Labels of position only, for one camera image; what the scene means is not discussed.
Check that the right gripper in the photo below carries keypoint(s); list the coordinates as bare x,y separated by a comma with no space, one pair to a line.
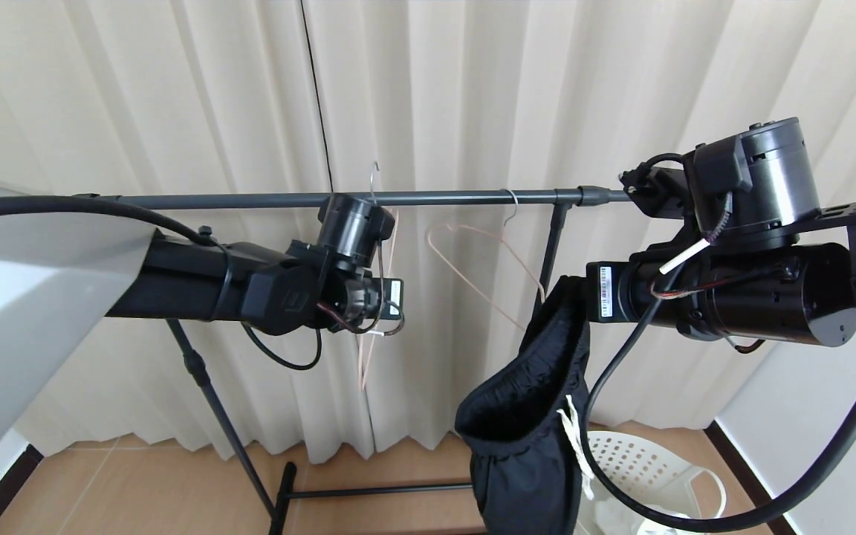
643,293

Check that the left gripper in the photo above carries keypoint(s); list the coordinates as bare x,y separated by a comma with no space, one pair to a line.
387,291

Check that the pink clothes hanger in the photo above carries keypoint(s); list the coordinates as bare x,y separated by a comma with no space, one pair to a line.
362,371
504,230

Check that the black shorts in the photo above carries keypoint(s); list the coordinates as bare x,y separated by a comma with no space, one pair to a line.
524,416

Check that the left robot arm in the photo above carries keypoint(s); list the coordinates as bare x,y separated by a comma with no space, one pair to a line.
198,282

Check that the black clothes rack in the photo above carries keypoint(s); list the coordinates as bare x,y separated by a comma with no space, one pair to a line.
458,198

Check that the white laundry basket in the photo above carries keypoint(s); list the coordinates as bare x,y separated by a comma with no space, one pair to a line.
643,461

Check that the beige curtain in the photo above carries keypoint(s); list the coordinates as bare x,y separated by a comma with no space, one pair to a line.
175,89

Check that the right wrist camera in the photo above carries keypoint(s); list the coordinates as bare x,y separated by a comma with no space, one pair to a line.
658,195

